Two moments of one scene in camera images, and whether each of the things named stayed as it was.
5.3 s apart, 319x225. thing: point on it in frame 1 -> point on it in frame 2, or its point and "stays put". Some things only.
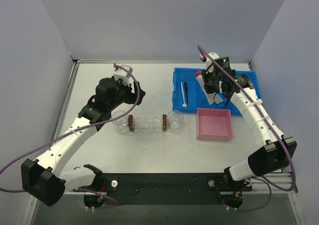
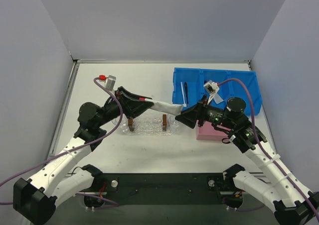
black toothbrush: x=186 y=89 stays put
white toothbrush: x=184 y=104 stays put
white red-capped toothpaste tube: x=212 y=98 -> x=164 y=107
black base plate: x=165 y=188 stays put
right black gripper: x=208 y=79 -> x=201 y=113
